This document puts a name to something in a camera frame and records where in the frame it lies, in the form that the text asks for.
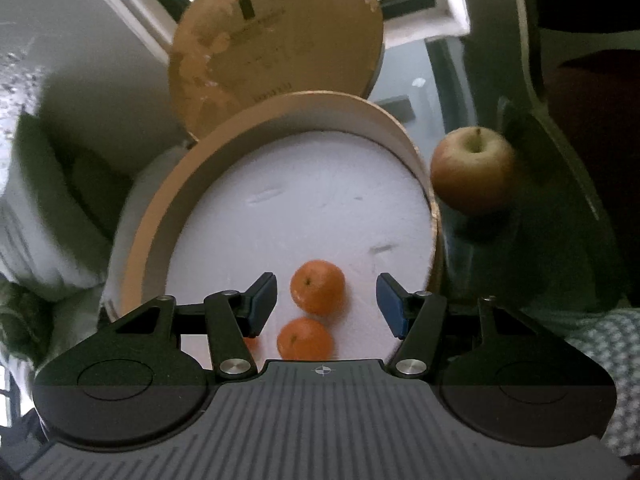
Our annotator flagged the red-yellow apple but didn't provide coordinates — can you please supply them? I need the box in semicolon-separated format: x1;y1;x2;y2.
430;127;516;214

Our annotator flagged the orange mandarin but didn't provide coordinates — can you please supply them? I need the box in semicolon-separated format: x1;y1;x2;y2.
290;259;346;316
244;337;260;356
277;318;334;361

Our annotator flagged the houndstooth clothed leg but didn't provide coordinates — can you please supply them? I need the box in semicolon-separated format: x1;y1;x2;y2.
525;307;640;456

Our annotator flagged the gold round box lid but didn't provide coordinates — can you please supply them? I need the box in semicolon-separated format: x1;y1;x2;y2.
168;0;384;140

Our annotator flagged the black chair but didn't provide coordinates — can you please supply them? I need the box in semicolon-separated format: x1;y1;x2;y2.
460;0;639;310

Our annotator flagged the grey sofa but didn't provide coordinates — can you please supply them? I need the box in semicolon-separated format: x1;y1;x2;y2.
1;113;186;400

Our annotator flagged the gold round gift box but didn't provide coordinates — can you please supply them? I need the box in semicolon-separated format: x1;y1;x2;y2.
118;91;438;360

